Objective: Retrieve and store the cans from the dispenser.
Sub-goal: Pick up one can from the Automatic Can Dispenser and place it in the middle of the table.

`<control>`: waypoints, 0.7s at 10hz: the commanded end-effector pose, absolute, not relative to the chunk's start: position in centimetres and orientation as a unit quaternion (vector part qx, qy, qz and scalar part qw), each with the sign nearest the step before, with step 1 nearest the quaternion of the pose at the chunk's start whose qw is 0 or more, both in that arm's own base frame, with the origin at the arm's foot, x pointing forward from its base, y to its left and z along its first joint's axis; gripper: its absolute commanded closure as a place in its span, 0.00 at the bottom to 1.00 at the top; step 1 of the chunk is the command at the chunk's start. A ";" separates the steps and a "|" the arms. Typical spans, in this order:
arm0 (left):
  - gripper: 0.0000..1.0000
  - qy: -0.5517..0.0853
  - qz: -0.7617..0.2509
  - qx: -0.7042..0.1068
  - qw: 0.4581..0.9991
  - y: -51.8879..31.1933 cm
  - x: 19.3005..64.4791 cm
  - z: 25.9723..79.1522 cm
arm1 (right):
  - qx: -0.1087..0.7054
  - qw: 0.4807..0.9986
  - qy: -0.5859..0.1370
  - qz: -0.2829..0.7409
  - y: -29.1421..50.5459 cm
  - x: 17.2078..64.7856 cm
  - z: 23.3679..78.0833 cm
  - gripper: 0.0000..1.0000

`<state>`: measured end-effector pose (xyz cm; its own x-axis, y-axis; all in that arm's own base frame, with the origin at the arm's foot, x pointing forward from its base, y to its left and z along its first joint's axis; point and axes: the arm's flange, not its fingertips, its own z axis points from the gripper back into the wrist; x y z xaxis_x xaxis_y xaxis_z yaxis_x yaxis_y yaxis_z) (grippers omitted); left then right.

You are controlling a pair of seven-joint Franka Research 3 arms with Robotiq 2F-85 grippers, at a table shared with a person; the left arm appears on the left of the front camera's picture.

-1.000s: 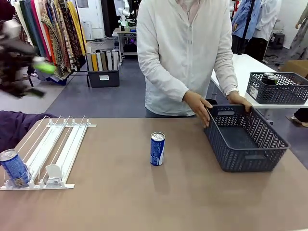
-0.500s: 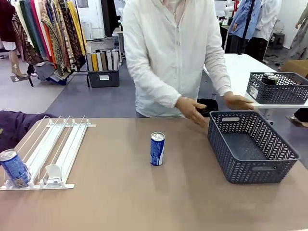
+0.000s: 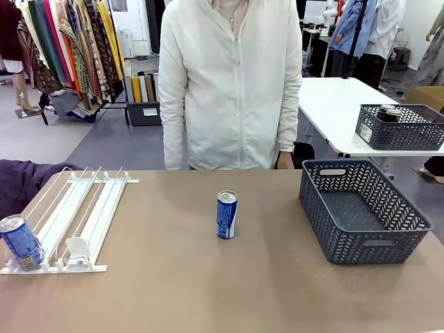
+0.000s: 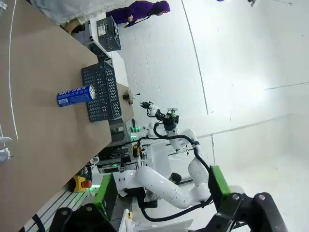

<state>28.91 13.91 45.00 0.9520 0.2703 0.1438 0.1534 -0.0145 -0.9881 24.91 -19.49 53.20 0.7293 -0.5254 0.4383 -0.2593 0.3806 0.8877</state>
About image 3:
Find person's left hand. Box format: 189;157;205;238
278;151;295;170

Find blue Pepsi can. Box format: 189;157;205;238
216;189;239;240
0;214;44;271

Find grey plastic woven basket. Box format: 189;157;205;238
354;103;444;151
298;159;434;266

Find person's right forearm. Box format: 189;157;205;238
162;103;188;171

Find person's left forearm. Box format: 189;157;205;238
277;93;303;153

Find white dispenser pusher paddle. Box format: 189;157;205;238
65;236;92;268

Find white table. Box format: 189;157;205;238
297;76;444;157

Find person in white jacket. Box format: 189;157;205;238
157;0;303;171

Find dark floral skirt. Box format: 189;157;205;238
353;53;388;88

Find black garment stand pole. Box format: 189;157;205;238
346;0;369;79

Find bystander leg with shoe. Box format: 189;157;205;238
411;155;444;185

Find cardboard box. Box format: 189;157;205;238
404;85;444;114

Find black plastic stool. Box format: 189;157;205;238
391;46;412;73

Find upright boards in bin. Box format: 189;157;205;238
123;71;160;104

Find mannequin in grey dress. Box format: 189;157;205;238
414;0;444;87

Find white floor appliance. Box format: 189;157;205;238
116;29;136;59

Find fabric pile on floor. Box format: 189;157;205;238
50;90;100;123

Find rack of colourful fabrics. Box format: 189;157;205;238
17;0;128;115

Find dark purple cloth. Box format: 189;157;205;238
0;159;84;221

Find mannequin legs on base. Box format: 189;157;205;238
12;69;41;114

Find dark red garment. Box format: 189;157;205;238
0;0;24;62

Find cross pendant necklace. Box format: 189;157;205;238
225;0;244;26

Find white wire can dispenser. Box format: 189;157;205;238
0;166;140;275

